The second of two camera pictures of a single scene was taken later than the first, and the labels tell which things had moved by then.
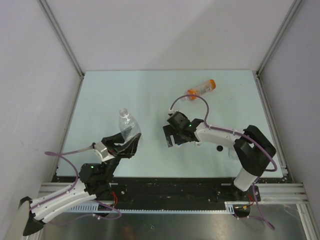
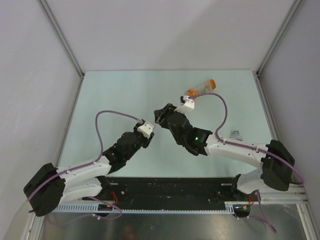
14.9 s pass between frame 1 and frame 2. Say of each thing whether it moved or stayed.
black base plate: stayed
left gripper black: moved
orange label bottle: stayed
